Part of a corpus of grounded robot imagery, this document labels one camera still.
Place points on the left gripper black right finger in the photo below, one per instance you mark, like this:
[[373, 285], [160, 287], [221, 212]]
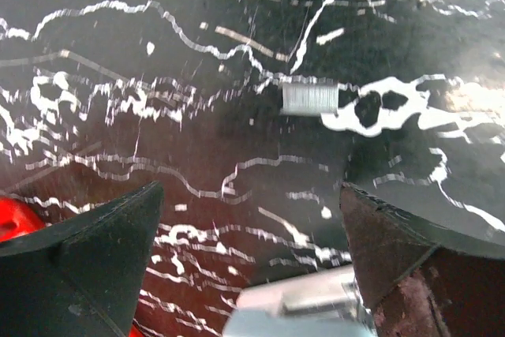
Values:
[[419, 278]]

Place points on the red plastic shopping basket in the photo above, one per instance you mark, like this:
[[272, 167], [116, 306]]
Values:
[[17, 219]]

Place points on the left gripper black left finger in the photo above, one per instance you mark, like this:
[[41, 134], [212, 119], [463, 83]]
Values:
[[81, 276]]

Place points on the light blue small stapler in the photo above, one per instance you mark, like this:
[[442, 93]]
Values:
[[325, 303]]

